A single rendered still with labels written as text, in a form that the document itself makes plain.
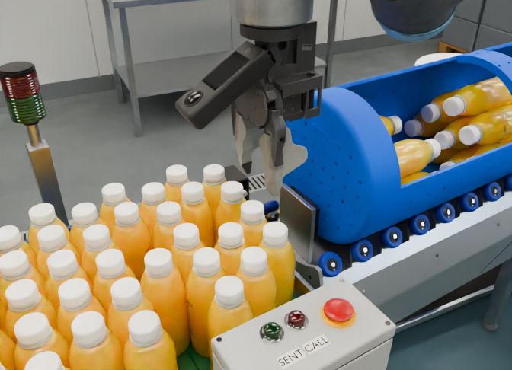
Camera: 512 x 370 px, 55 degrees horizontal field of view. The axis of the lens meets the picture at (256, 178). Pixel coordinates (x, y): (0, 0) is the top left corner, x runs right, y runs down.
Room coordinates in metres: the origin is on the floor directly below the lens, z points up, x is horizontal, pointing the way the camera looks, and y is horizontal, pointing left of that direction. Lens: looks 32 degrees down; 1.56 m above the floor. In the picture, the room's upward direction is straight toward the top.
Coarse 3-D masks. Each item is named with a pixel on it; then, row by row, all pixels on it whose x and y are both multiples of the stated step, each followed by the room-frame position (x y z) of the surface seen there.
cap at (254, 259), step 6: (246, 252) 0.55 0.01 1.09; (252, 252) 0.55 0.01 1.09; (258, 252) 0.55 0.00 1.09; (264, 252) 0.55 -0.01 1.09; (246, 258) 0.53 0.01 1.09; (252, 258) 0.53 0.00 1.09; (258, 258) 0.53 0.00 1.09; (264, 258) 0.53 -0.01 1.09; (246, 264) 0.53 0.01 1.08; (252, 264) 0.52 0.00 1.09; (258, 264) 0.52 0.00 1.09; (264, 264) 0.53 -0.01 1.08; (246, 270) 0.53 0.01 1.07; (252, 270) 0.52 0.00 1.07; (258, 270) 0.52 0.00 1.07
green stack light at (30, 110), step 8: (32, 96) 0.84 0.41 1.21; (40, 96) 0.86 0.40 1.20; (8, 104) 0.83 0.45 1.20; (16, 104) 0.82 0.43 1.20; (24, 104) 0.82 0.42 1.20; (32, 104) 0.83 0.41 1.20; (40, 104) 0.85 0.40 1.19; (16, 112) 0.82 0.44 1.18; (24, 112) 0.82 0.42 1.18; (32, 112) 0.83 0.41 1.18; (40, 112) 0.84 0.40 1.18; (16, 120) 0.82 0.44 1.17; (24, 120) 0.82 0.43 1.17; (32, 120) 0.83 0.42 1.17
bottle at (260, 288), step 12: (240, 264) 0.54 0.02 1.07; (240, 276) 0.53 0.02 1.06; (252, 276) 0.52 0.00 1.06; (264, 276) 0.53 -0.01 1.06; (252, 288) 0.51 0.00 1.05; (264, 288) 0.52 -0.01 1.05; (276, 288) 0.54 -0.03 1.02; (252, 300) 0.51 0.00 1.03; (264, 300) 0.51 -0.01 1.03; (264, 312) 0.51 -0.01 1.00
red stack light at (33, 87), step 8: (32, 72) 0.85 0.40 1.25; (0, 80) 0.83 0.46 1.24; (8, 80) 0.82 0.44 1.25; (16, 80) 0.82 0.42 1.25; (24, 80) 0.83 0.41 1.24; (32, 80) 0.84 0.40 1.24; (8, 88) 0.82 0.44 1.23; (16, 88) 0.82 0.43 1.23; (24, 88) 0.83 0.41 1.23; (32, 88) 0.84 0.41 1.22; (40, 88) 0.86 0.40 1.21; (8, 96) 0.82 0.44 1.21; (16, 96) 0.82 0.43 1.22; (24, 96) 0.83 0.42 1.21
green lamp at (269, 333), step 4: (264, 324) 0.39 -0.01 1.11; (268, 324) 0.39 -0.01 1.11; (272, 324) 0.39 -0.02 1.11; (276, 324) 0.39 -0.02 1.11; (264, 328) 0.39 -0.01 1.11; (268, 328) 0.39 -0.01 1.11; (272, 328) 0.39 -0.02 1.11; (276, 328) 0.39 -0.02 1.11; (280, 328) 0.39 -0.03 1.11; (264, 332) 0.38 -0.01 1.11; (268, 332) 0.38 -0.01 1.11; (272, 332) 0.38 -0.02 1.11; (276, 332) 0.38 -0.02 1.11; (280, 332) 0.39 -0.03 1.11; (264, 336) 0.38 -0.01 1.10; (268, 336) 0.38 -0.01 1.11; (272, 336) 0.38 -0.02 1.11; (276, 336) 0.38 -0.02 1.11
